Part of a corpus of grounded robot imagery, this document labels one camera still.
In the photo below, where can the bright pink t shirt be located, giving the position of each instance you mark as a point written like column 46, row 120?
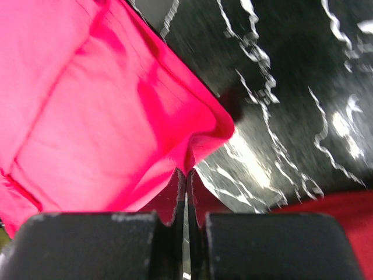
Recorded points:
column 96, row 111

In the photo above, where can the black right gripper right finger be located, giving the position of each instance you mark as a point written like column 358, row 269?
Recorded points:
column 227, row 245

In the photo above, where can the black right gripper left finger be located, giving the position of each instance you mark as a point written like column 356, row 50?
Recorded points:
column 112, row 245

